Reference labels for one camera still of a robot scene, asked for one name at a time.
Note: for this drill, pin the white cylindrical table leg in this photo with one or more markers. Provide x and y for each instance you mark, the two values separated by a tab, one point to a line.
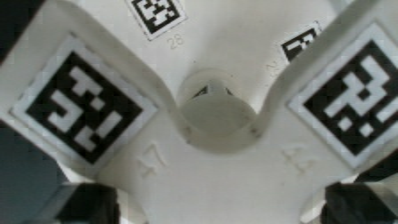
215	110

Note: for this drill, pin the white cross-shaped table base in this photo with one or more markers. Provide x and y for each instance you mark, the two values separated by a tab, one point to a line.
89	106

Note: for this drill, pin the white round table top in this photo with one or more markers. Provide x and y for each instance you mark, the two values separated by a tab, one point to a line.
237	35

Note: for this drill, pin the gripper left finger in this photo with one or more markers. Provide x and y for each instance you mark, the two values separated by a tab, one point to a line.
82	204

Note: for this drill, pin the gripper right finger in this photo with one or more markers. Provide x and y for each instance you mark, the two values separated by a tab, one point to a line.
361	203

